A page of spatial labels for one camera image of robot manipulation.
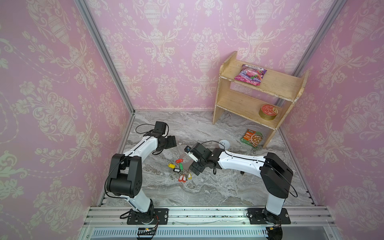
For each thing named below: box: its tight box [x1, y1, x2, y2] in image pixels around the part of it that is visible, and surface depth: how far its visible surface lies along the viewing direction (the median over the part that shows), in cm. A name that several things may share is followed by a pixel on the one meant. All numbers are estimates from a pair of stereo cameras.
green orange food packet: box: [240, 129, 264, 148], surface depth 105 cm
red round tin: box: [258, 104, 279, 121], surface depth 89 cm
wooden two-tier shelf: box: [212, 51, 310, 149], surface depth 82 cm
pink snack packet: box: [234, 64, 268, 86], surface depth 76 cm
